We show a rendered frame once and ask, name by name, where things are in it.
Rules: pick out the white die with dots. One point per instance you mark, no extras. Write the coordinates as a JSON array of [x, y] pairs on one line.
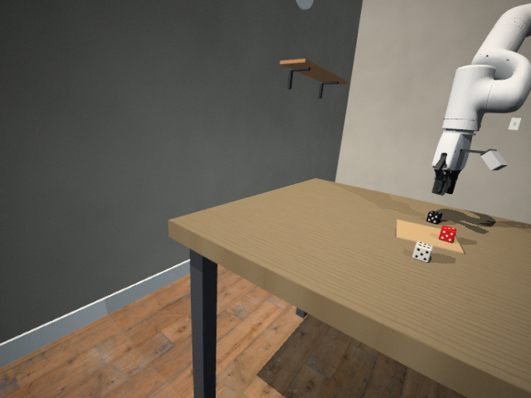
[[422, 252]]

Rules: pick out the tan flat mat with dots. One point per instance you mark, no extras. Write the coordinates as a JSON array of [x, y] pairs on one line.
[[430, 235]]

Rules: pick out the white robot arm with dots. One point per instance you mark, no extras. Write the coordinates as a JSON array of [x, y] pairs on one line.
[[501, 87]]

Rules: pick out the black die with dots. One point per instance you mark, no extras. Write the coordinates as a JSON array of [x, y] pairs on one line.
[[434, 217]]

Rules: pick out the red die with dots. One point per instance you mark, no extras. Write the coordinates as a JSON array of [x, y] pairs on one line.
[[447, 234]]

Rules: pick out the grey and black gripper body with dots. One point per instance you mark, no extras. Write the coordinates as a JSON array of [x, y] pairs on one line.
[[452, 142]]

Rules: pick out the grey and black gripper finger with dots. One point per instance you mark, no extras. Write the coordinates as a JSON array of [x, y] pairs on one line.
[[440, 183], [452, 178]]

